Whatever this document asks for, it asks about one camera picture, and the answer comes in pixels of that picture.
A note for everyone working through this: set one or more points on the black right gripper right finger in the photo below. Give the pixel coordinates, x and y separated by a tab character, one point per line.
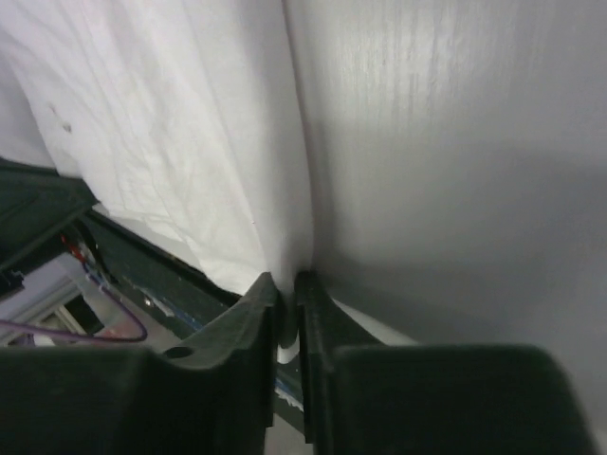
361	396

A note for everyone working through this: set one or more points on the white t shirt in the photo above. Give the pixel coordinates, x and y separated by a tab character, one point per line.
255	135

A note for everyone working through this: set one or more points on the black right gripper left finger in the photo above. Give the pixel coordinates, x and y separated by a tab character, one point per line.
212	394

